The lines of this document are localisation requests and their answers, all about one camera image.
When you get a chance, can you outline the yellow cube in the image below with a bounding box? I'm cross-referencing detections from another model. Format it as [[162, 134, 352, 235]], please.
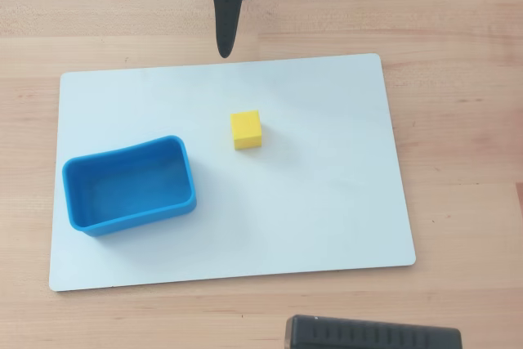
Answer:
[[230, 110, 263, 150]]

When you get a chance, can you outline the white rectangular board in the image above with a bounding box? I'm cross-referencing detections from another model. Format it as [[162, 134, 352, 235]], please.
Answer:
[[48, 52, 417, 293]]

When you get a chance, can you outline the blue rectangular bin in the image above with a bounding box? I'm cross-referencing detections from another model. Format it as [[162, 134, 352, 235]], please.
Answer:
[[61, 134, 198, 238]]

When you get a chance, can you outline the black ribbed device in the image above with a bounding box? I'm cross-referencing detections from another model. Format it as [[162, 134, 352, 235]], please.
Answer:
[[284, 314, 463, 349]]

